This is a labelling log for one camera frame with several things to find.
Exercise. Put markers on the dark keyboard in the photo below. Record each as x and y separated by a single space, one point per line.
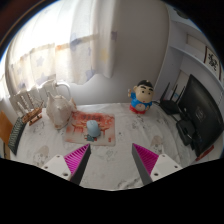
16 135

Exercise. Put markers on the white wall shelf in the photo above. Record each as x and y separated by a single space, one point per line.
186 53

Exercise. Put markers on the white ceramic pitcher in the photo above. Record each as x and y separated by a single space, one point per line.
53 87

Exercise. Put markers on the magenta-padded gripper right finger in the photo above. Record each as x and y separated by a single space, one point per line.
146 160

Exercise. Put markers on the orange printed mouse pad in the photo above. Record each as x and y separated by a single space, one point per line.
106 128

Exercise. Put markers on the red paper packet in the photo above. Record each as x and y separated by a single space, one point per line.
205 154

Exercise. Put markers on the orange wooden chair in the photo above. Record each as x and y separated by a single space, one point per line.
4 130

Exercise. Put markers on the white star-print curtain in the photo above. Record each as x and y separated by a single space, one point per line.
66 40

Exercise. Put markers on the light blue computer mouse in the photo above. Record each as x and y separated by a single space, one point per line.
93 129

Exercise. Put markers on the black router with antennas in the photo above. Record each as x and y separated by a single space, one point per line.
170 106

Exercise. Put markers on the black computer monitor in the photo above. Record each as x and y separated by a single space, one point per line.
203 113

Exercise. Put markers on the framed calligraphy picture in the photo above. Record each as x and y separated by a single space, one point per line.
212 61

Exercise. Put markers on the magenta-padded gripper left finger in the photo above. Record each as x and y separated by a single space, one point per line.
76 160

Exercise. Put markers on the white printed tablecloth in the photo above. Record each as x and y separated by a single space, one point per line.
133 133

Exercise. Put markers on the cartoon boy figurine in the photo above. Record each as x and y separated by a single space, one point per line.
142 96

